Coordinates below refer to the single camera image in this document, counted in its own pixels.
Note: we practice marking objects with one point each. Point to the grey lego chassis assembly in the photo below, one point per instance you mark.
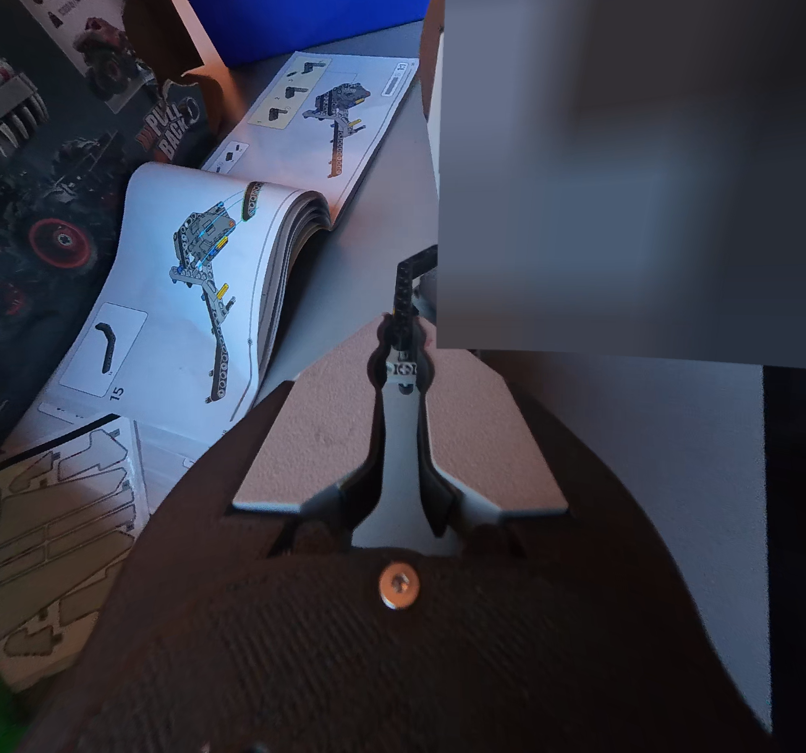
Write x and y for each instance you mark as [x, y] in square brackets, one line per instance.
[403, 370]

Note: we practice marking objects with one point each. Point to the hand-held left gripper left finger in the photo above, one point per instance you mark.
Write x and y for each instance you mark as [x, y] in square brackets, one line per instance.
[308, 438]

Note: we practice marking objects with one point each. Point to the dark monster truck lego box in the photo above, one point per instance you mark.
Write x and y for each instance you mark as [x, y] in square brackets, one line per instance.
[56, 167]

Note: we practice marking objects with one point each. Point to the black bent lego beam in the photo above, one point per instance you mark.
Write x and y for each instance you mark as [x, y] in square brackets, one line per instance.
[403, 287]

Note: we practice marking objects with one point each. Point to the beige sticker sheet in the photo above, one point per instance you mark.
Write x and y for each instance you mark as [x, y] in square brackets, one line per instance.
[63, 526]

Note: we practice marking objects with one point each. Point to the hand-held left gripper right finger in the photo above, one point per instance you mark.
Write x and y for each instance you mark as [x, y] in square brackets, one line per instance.
[497, 444]

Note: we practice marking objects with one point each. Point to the lego instruction booklet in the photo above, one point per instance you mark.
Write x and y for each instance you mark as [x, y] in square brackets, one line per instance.
[164, 274]

